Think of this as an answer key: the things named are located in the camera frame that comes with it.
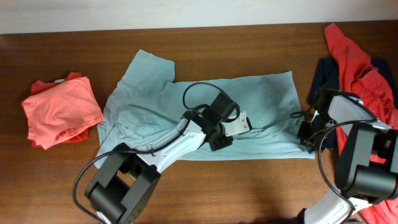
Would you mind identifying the light blue t-shirt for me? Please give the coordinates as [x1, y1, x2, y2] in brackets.
[95, 50, 313, 167]

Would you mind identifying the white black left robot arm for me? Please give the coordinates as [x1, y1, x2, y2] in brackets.
[85, 93, 246, 223]

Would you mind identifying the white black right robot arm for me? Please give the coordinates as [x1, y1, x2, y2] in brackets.
[297, 89, 397, 223]

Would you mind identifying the navy blue garment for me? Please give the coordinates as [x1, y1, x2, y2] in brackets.
[308, 58, 397, 108]

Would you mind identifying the red crumpled garment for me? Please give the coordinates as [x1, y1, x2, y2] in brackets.
[324, 24, 397, 224]

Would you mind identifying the folded red shirt underneath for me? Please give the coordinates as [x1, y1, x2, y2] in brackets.
[30, 72, 90, 144]

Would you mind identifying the folded coral pink shirt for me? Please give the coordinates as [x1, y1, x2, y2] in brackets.
[22, 77, 103, 149]

